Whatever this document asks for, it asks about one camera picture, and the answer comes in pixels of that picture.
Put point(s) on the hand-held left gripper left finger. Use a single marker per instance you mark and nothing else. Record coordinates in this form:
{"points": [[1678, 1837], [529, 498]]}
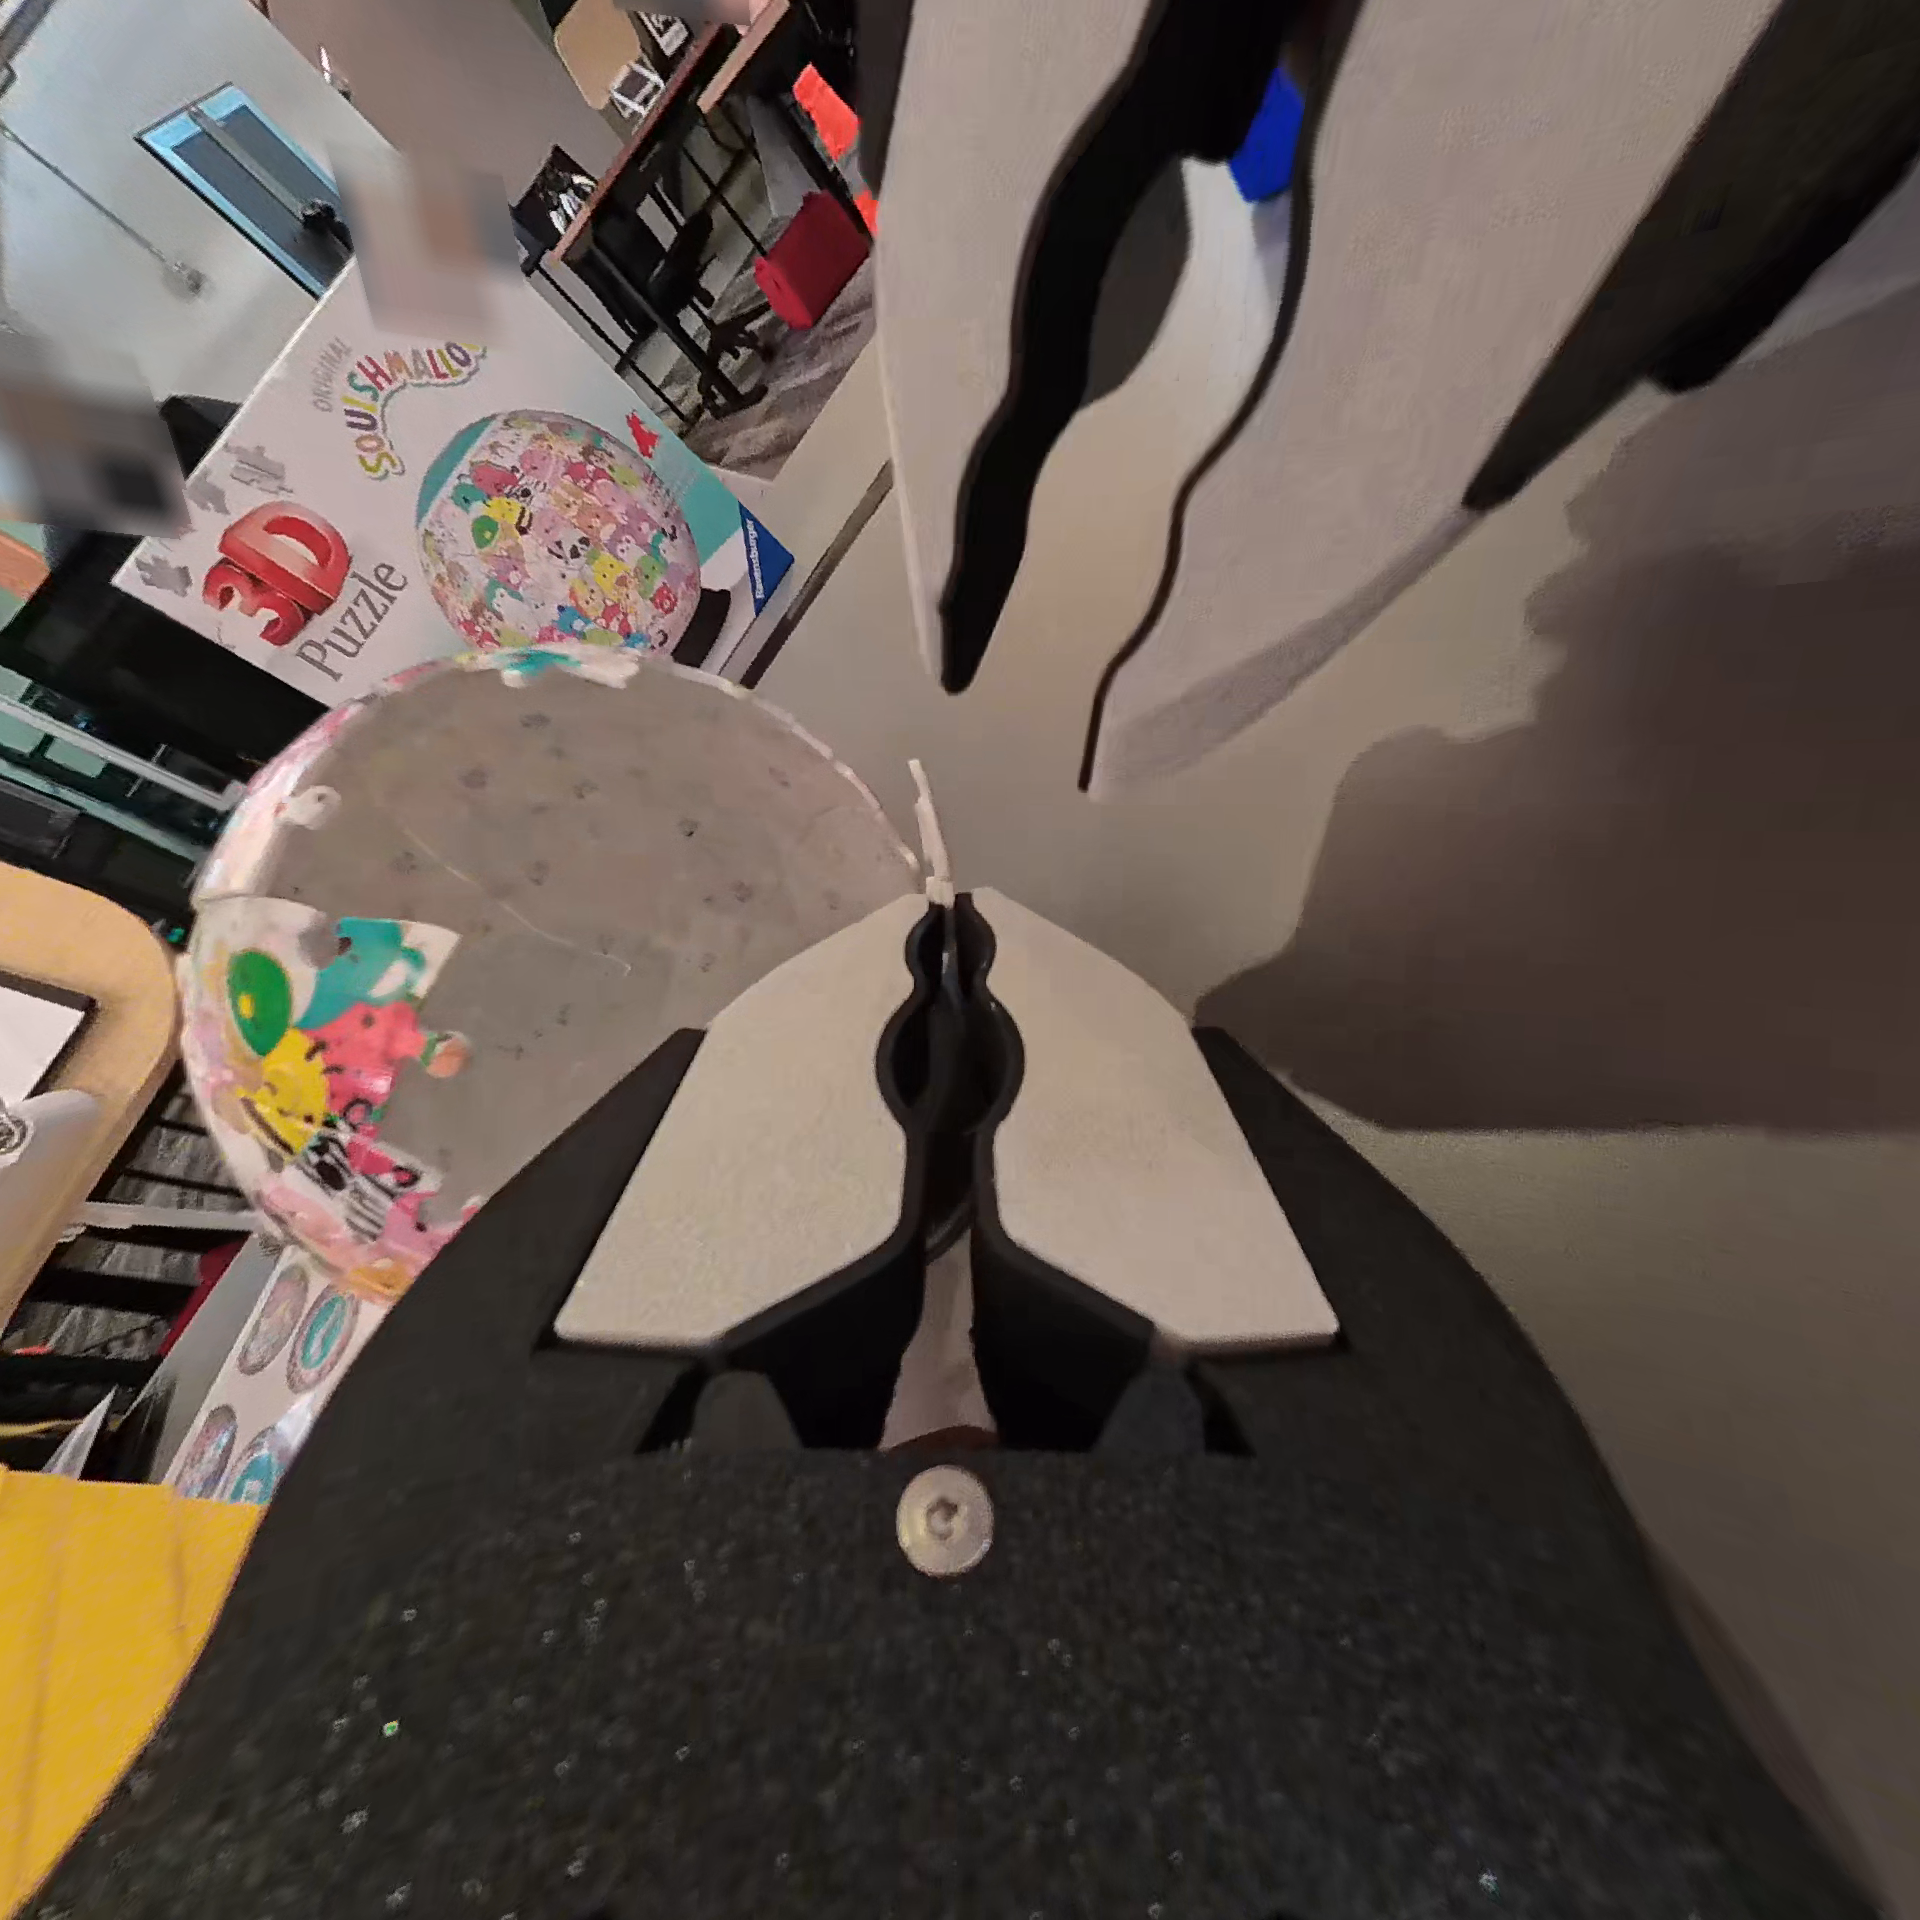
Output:
{"points": [[735, 1202]]}

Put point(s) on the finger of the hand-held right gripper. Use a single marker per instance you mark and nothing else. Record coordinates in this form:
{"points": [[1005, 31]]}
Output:
{"points": [[961, 213], [1441, 301]]}

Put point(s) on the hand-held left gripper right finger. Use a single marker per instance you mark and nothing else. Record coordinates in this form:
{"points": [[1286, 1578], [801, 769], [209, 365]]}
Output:
{"points": [[1155, 1202]]}

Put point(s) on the colourful puzzle ball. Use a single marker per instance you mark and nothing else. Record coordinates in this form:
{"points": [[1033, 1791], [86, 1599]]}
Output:
{"points": [[571, 873]]}

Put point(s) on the puzzle box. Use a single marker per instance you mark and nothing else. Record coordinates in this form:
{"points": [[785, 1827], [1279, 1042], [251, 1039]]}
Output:
{"points": [[361, 511]]}

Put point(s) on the red plastic bin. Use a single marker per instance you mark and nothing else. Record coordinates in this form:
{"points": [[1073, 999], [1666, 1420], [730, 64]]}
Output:
{"points": [[810, 264]]}

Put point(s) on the sheet with round pictures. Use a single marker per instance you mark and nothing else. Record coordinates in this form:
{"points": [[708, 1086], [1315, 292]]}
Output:
{"points": [[271, 1380]]}

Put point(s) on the yellow plastic bin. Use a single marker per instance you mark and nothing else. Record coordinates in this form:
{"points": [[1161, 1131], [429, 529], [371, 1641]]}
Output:
{"points": [[105, 1680]]}

